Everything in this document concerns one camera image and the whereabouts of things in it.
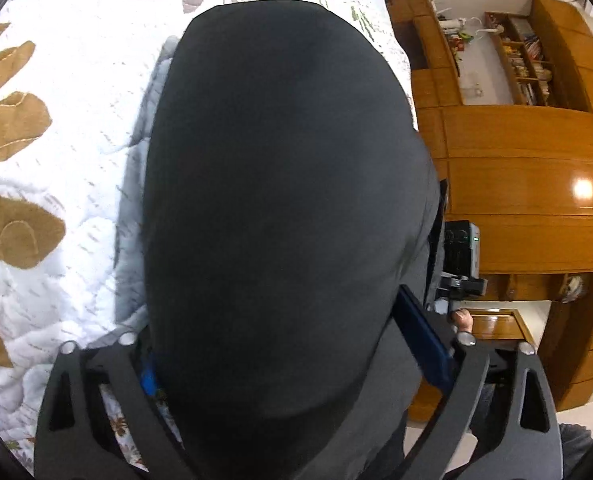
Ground wooden wall cabinet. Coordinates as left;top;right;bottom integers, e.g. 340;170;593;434
389;0;593;423

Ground row of books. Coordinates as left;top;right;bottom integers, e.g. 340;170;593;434
503;34;554;107

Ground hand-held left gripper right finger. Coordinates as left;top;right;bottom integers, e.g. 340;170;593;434
393;284;563;480

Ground person's right hand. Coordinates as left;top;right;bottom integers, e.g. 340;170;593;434
451;310;475;334

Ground white floral quilt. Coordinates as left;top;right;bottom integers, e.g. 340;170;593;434
0;0;417;473

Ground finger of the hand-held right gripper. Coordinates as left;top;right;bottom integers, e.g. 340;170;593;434
425;179;450;303

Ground person's grey clothing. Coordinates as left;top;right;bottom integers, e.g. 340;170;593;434
557;422;593;480

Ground black pants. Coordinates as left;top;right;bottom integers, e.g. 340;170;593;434
141;0;449;480

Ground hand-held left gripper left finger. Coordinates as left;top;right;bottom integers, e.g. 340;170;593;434
33;331;200;480

